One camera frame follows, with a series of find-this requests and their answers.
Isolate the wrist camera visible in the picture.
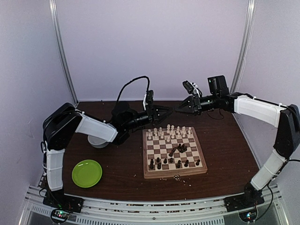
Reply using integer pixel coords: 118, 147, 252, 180
182, 81, 203, 98
142, 90, 154, 110

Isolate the white ceramic bowl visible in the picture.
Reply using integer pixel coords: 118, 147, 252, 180
88, 135, 109, 149

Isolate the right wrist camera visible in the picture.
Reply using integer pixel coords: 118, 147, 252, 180
182, 81, 203, 98

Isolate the right aluminium corner post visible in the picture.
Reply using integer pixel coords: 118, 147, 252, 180
230, 0, 257, 93

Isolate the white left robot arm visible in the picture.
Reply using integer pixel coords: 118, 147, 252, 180
40, 87, 173, 208

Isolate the aluminium corner frame post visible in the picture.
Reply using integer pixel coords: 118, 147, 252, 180
49, 0, 79, 105

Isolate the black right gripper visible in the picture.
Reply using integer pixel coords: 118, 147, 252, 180
174, 93, 219, 116

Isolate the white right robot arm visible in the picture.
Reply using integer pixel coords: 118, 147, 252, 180
175, 75, 300, 207

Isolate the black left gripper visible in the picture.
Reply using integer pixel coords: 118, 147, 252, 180
123, 105, 173, 130

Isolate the green plate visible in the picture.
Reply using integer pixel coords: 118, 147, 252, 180
72, 159, 103, 188

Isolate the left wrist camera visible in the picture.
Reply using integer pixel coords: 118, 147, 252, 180
142, 90, 154, 110

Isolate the wooden chess board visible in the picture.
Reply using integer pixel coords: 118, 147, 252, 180
142, 124, 208, 179

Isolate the dark rook chess piece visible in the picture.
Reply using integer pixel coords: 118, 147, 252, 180
149, 159, 155, 170

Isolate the aluminium front frame rail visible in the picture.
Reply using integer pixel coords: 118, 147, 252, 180
17, 185, 290, 225

